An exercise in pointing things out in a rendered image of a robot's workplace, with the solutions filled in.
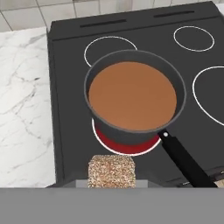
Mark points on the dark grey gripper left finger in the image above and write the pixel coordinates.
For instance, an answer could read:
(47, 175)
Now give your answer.
(82, 184)

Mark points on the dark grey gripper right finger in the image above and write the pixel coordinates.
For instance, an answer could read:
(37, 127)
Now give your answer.
(141, 184)

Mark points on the speckled brown sugar cube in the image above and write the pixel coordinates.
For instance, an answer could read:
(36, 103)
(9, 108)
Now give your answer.
(111, 171)

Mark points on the brown hot chocolate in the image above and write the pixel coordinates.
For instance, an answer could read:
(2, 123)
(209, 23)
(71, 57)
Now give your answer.
(132, 95)

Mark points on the black hob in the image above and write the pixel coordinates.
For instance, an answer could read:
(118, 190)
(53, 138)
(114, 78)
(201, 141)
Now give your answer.
(70, 96)

